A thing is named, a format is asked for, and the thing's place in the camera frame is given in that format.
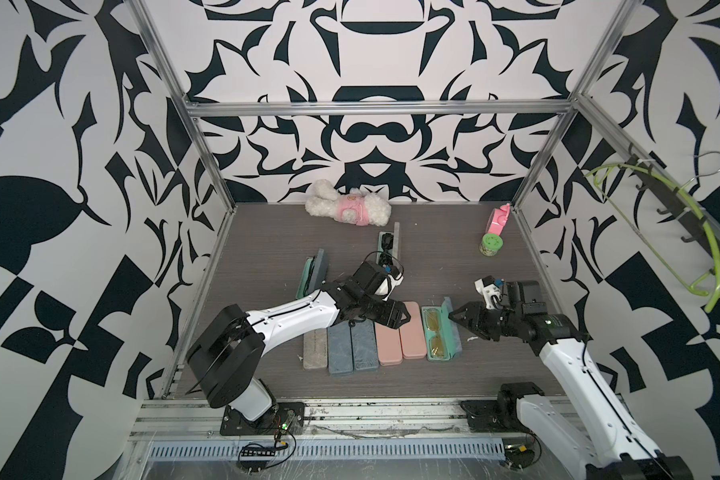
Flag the grey case black sunglasses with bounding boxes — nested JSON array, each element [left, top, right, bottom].
[[376, 222, 401, 269]]

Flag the grey case tortoise sunglasses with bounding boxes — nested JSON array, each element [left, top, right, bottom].
[[327, 322, 354, 376]]

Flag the grey case white sunglasses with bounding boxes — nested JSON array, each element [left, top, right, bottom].
[[350, 320, 379, 372]]

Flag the beige case yellow glasses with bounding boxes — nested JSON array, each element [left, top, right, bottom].
[[302, 329, 328, 370]]

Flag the pink case brown glasses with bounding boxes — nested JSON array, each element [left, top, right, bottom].
[[374, 324, 403, 366]]

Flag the pink case purple glasses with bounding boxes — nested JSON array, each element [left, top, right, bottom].
[[399, 301, 427, 360]]

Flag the grey case gold glasses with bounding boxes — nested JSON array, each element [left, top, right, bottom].
[[420, 297, 463, 362]]

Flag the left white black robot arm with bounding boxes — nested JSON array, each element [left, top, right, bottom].
[[185, 260, 411, 422]]

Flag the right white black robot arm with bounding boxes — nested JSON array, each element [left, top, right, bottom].
[[448, 276, 693, 479]]

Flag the grey case far left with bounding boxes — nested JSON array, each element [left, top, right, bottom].
[[296, 248, 327, 299]]

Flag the green lidded jar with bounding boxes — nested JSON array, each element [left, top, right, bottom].
[[479, 233, 504, 257]]

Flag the white plush toy pink shirt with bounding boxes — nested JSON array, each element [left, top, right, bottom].
[[305, 179, 392, 226]]

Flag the pink bottle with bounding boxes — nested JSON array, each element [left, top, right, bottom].
[[485, 203, 511, 236]]

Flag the black connector box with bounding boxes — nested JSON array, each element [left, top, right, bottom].
[[502, 444, 537, 471]]

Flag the green clothes hanger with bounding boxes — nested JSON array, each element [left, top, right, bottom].
[[585, 161, 720, 313]]

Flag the black usb hub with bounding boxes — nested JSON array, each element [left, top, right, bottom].
[[237, 443, 279, 468]]

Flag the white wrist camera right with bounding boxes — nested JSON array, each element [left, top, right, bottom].
[[474, 276, 503, 310]]

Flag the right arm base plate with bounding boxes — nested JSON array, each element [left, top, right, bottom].
[[459, 399, 531, 433]]

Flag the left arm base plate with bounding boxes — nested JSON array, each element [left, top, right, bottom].
[[219, 402, 306, 436]]

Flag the black wall hook rail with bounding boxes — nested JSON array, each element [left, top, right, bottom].
[[627, 142, 720, 255]]

